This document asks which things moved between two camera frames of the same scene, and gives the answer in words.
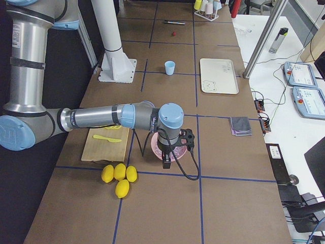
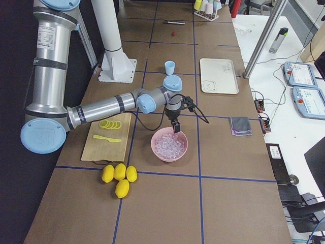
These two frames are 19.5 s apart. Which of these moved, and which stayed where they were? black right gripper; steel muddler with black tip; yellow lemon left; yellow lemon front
Moved: black right gripper
Stayed: steel muddler with black tip; yellow lemon left; yellow lemon front
